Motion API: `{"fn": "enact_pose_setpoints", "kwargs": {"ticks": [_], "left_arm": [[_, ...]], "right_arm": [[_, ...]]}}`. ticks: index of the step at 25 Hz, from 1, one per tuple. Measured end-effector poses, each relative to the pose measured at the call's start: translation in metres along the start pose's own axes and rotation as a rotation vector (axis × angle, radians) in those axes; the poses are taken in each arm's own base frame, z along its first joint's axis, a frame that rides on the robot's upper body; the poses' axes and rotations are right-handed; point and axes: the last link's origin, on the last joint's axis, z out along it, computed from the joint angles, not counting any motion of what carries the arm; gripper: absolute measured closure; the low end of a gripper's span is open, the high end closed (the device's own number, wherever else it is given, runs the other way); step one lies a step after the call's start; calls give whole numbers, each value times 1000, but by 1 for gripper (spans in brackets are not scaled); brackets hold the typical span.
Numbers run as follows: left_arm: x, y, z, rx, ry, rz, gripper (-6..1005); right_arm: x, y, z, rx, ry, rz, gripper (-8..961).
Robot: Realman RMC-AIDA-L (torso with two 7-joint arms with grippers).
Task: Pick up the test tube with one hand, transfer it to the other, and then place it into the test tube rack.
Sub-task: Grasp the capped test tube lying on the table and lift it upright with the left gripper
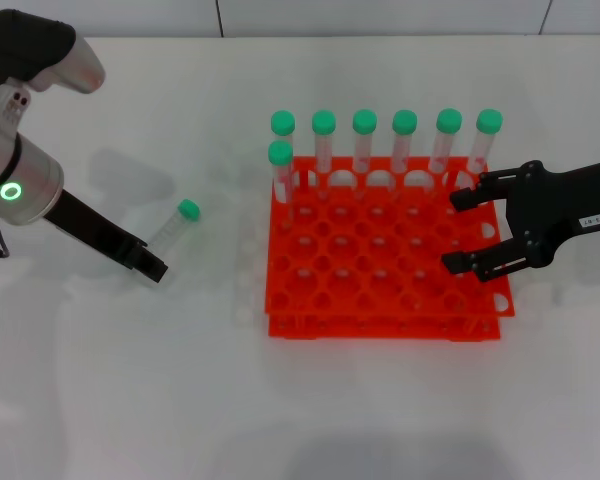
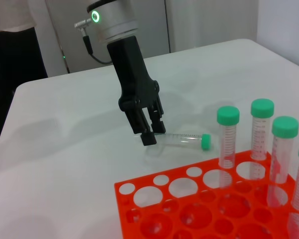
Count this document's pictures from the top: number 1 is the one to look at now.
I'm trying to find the clear test tube green cap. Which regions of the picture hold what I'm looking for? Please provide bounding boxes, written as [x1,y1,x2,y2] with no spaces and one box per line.
[467,108,505,175]
[312,109,338,194]
[268,140,296,229]
[146,198,202,252]
[390,109,419,175]
[428,108,464,175]
[352,108,378,175]
[271,109,298,174]

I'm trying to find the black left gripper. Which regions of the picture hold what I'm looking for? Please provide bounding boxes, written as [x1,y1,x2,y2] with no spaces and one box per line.
[44,188,170,286]

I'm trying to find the orange test tube rack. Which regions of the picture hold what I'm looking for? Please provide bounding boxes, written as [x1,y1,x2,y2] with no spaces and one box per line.
[264,155,516,342]

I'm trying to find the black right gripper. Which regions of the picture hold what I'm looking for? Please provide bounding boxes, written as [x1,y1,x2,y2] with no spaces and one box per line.
[440,157,600,285]

